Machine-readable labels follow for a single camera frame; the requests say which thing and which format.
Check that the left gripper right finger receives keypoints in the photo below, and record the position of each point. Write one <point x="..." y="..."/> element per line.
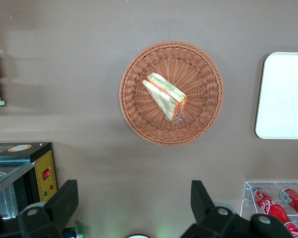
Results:
<point x="206" y="213"/>

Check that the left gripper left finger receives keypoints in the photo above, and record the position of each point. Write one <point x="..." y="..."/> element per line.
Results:
<point x="59" y="203"/>

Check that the triangle sandwich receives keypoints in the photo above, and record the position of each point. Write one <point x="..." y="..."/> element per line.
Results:
<point x="165" y="95"/>

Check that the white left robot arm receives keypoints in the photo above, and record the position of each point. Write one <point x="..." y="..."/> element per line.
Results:
<point x="139" y="236"/>

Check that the round brown wicker basket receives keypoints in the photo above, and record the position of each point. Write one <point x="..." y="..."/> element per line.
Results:
<point x="201" y="81"/>

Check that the cream rectangular tray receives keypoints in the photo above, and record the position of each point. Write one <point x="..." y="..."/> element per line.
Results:
<point x="283" y="96"/>

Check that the clear acrylic bottle rack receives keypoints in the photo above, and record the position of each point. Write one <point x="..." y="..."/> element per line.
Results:
<point x="245" y="198"/>

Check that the black yellow food warmer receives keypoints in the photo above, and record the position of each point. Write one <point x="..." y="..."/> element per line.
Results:
<point x="46" y="161"/>

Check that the steel food pan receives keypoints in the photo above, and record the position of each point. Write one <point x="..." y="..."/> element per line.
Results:
<point x="2" y="198"/>

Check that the red cola bottle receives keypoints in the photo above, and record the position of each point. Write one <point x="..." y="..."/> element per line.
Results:
<point x="296" y="202"/>
<point x="270" y="208"/>

